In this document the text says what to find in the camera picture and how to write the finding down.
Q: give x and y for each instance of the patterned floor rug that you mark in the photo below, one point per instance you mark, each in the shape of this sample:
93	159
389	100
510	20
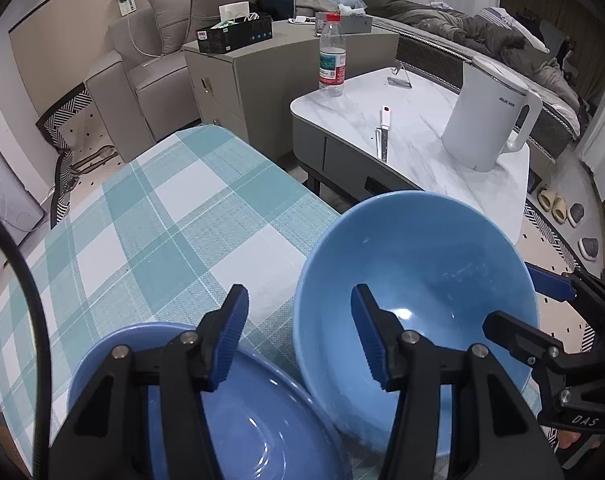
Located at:
557	240

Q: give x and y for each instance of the teal checked tablecloth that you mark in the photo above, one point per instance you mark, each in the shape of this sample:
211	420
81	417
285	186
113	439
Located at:
157	220

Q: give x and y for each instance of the clear phone stand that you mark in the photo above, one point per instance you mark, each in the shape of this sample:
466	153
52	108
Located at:
400	80

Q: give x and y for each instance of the grey side cabinet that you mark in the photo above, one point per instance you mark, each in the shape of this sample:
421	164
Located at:
262	85

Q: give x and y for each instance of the grey tissue box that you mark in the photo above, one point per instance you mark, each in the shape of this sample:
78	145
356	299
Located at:
355	24

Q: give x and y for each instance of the clear water bottle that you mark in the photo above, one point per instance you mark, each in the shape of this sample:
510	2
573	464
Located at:
331	65

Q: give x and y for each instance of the grey sofa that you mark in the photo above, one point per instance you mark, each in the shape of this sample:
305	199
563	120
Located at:
142	100

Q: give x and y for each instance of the grey slipper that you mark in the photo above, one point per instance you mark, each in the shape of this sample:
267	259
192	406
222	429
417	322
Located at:
589	248
577	215

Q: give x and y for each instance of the marble top coffee table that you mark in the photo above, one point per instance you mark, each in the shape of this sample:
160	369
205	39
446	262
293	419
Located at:
422	125

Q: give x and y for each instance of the grey blanket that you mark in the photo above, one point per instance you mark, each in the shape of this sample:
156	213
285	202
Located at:
457	25

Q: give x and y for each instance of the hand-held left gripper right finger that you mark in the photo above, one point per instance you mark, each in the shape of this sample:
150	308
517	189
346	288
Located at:
370	340

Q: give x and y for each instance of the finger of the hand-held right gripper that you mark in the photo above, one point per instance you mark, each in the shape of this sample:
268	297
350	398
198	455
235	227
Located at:
512	335
547	280

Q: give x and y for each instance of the blue bowl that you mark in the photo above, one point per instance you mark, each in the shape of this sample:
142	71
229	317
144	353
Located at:
262	425
422	270

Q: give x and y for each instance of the white electric kettle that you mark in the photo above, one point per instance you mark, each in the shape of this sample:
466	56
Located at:
482	115

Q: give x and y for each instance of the black box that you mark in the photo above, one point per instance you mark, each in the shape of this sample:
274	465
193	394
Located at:
237	37

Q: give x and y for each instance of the white washing machine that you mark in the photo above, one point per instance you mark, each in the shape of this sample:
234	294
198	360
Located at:
12	200

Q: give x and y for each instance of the small white box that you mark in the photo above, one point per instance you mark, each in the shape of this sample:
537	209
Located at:
234	11

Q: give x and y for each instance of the beige slipper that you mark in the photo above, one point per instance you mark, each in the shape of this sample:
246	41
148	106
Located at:
545	199
559	208

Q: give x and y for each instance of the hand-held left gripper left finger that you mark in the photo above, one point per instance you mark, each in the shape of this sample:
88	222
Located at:
230	340

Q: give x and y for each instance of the person's right hand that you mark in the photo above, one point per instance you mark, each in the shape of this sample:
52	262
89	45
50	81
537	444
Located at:
571	441

